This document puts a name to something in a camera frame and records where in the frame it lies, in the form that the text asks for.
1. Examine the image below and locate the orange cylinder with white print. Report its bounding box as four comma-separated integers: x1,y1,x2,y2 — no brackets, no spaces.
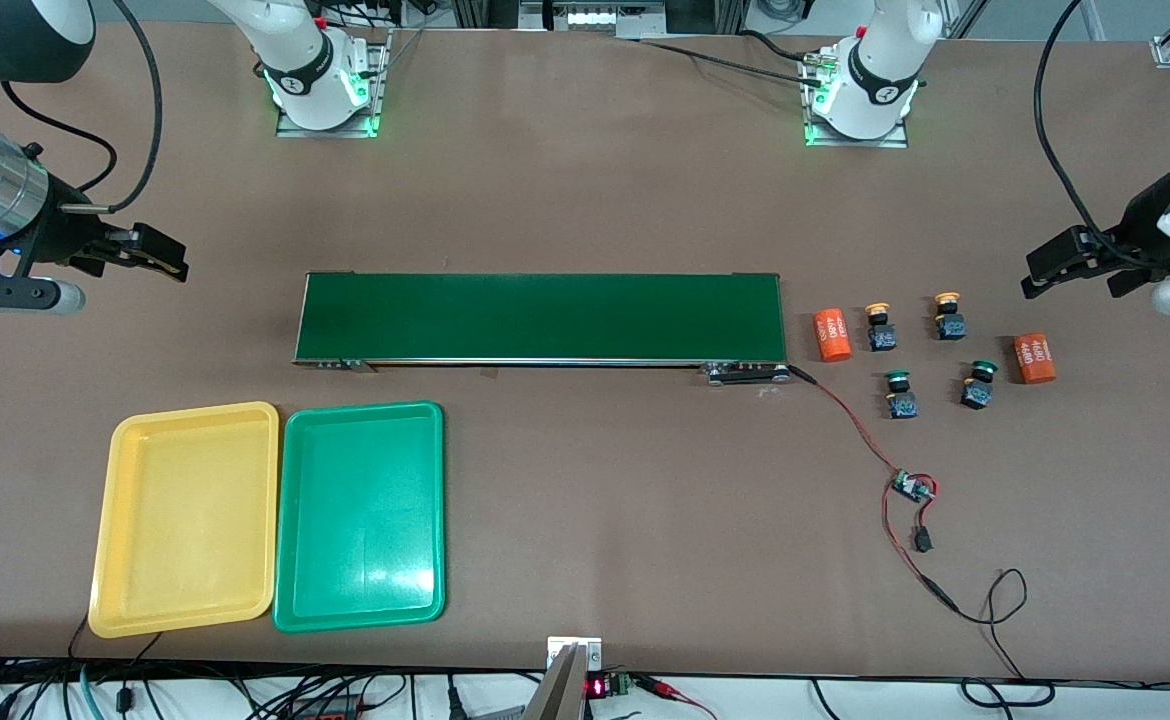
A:
811,307,853,363
1013,332,1059,386

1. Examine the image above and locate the yellow push button switch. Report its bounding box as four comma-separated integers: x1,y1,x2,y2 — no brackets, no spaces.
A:
863,301,898,353
933,291,968,342

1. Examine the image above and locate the green push button switch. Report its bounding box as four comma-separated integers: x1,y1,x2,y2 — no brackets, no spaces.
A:
883,369,919,420
959,359,1000,411

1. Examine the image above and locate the yellow plastic tray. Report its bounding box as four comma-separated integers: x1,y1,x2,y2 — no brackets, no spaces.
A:
87,401,281,639

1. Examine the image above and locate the green plastic tray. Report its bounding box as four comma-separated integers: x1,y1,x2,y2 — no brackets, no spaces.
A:
272,400,446,634

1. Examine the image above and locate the green conveyor belt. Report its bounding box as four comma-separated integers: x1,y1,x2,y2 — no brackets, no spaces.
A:
292,270,791,386

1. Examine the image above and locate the red clip lead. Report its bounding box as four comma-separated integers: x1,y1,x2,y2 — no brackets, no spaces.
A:
635,675,718,720

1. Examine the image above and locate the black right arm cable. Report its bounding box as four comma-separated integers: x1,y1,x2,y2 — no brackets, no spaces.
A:
0,0,164,216

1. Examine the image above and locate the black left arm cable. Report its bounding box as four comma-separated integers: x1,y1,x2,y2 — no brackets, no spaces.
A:
1032,0,1161,271

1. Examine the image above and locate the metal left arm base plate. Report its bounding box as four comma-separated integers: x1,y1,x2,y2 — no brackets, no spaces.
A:
801,50,912,150

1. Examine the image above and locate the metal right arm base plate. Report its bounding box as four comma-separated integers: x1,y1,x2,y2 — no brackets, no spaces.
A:
275,28,393,139

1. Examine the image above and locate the thin black looped cable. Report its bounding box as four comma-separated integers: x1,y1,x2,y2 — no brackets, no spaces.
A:
920,568,1056,709

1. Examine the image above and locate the black cable to arm base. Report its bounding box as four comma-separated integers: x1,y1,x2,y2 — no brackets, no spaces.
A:
635,28,828,87

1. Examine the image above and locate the aluminium frame structure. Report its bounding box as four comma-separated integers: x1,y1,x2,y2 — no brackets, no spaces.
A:
450,0,751,41

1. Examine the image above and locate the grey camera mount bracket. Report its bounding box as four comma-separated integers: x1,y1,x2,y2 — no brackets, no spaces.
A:
523,636,604,720

